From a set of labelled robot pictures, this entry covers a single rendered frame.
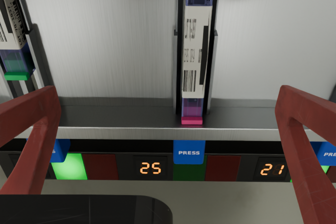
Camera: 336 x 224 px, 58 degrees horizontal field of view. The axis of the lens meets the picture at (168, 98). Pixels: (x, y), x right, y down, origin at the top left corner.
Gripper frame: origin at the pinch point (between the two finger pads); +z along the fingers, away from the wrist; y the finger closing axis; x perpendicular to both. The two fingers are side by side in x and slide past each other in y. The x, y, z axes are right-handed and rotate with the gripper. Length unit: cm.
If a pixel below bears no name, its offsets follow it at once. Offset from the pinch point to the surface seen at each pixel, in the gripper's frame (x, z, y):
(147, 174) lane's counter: 14.5, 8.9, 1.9
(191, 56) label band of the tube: 0.7, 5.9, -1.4
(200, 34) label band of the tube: -0.7, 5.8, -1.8
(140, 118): 5.7, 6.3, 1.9
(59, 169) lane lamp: 13.9, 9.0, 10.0
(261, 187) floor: 67, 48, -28
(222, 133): 6.2, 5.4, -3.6
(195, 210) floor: 72, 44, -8
